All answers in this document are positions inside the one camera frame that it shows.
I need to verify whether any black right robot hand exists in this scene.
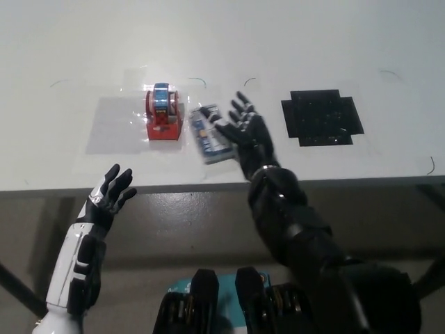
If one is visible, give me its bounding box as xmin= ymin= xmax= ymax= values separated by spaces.
xmin=215 ymin=91 xmax=281 ymax=180

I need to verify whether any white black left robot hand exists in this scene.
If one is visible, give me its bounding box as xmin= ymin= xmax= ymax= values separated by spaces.
xmin=46 ymin=164 xmax=138 ymax=316

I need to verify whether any black tape patch on table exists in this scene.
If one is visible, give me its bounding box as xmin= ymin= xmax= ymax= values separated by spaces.
xmin=280 ymin=89 xmax=365 ymax=148

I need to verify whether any red tape dispenser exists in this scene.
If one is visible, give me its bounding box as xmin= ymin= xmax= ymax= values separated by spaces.
xmin=145 ymin=82 xmax=184 ymax=142

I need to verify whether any black table leg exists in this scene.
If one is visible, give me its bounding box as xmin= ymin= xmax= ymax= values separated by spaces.
xmin=0 ymin=260 xmax=46 ymax=316

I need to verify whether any black ribbed robot body block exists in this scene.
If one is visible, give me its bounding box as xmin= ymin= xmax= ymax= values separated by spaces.
xmin=235 ymin=267 xmax=314 ymax=334
xmin=158 ymin=268 xmax=220 ymax=334

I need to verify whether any clear plastic film sheet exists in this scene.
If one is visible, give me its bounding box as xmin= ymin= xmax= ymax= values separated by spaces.
xmin=74 ymin=67 xmax=223 ymax=180

